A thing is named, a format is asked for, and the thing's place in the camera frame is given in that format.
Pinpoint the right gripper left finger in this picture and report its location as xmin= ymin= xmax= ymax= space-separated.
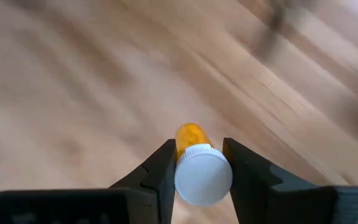
xmin=0 ymin=138 xmax=177 ymax=224

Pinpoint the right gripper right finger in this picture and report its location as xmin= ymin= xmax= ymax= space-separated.
xmin=222 ymin=138 xmax=358 ymax=224

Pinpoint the orange medicine bottle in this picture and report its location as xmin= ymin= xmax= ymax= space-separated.
xmin=174 ymin=123 xmax=233 ymax=207

